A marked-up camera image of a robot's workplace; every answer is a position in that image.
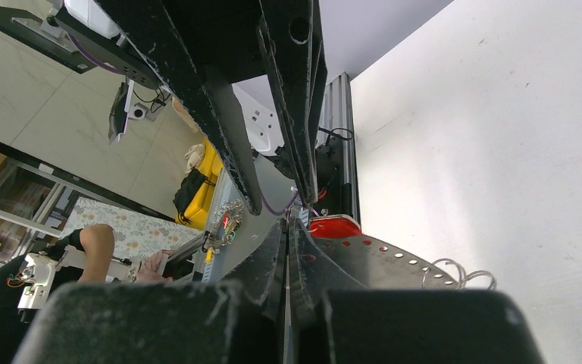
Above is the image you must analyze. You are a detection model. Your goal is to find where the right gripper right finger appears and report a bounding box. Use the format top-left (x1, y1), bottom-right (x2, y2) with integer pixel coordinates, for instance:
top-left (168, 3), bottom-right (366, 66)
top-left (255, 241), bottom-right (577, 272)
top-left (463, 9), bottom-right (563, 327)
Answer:
top-left (287, 218), bottom-right (543, 363)

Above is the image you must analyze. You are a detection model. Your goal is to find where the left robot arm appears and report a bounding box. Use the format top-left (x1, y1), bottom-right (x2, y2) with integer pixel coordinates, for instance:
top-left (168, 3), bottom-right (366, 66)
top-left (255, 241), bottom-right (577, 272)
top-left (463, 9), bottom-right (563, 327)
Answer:
top-left (99, 1), bottom-right (327, 215)

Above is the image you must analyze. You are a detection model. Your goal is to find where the key with red tag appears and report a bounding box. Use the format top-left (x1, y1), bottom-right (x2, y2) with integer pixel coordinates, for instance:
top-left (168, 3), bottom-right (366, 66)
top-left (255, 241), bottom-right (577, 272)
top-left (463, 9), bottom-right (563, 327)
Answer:
top-left (308, 214), bottom-right (362, 239)

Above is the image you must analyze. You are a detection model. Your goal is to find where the operator forearm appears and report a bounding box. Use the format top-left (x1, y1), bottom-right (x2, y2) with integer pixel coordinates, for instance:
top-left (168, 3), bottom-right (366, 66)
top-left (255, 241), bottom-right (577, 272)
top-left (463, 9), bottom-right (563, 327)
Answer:
top-left (78, 224), bottom-right (115, 283)

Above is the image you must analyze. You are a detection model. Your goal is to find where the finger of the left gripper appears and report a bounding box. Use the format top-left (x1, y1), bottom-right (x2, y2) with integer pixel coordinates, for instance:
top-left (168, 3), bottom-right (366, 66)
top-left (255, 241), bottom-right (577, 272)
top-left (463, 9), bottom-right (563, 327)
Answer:
top-left (256, 1), bottom-right (327, 205)
top-left (98, 1), bottom-right (262, 215)

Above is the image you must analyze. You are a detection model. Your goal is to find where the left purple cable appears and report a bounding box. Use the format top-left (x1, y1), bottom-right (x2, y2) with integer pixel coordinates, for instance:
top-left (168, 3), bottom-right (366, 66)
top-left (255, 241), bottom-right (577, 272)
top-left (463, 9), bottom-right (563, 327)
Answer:
top-left (261, 188), bottom-right (299, 217)

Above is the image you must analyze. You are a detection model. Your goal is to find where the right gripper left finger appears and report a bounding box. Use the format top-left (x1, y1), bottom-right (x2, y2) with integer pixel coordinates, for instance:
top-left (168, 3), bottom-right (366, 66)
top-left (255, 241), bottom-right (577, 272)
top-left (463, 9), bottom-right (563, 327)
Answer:
top-left (14, 221), bottom-right (287, 363)

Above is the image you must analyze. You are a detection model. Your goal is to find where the yellow box with black bag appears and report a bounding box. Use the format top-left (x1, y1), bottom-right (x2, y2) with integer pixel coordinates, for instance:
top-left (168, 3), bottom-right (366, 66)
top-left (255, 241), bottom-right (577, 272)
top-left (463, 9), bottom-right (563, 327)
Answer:
top-left (173, 138), bottom-right (223, 230)

